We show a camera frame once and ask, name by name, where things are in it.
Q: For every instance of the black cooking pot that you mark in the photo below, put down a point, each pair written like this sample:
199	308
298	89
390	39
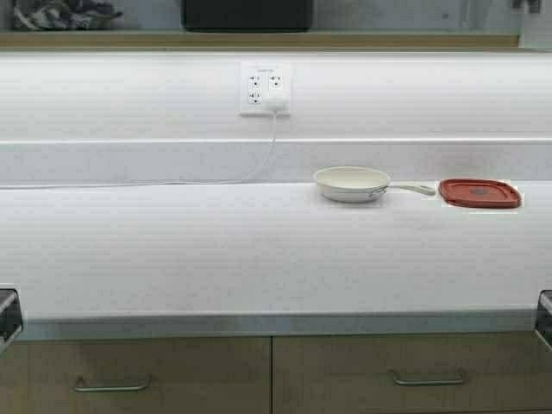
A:
247	16

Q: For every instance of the wooden upper cabinet shelf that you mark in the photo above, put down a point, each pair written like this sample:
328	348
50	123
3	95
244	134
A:
126	40

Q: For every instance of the white frying pan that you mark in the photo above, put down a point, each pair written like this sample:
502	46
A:
356	185

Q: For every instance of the white power adapter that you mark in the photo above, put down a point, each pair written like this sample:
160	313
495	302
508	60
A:
275	103

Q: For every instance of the middle wooden drawer front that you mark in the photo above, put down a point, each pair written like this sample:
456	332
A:
506	373

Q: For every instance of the wooden drawer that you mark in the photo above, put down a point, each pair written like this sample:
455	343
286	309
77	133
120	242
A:
190	375
506	373

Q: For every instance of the red plastic container lid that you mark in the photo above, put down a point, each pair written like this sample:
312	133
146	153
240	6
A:
479	193

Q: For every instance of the left wooden drawer front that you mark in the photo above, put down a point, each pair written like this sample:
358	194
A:
190	375

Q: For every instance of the patterned cloth on shelf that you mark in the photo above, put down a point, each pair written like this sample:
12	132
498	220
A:
64	15

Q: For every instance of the white wall outlet plate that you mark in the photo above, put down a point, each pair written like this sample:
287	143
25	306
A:
257	80

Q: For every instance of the middle drawer metal handle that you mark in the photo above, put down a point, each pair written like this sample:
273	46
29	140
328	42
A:
458	378

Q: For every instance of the drawer metal handle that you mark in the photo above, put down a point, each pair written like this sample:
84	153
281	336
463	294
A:
140	384
458	378

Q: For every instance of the left drawer metal handle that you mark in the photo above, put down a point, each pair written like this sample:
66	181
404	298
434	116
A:
140	384

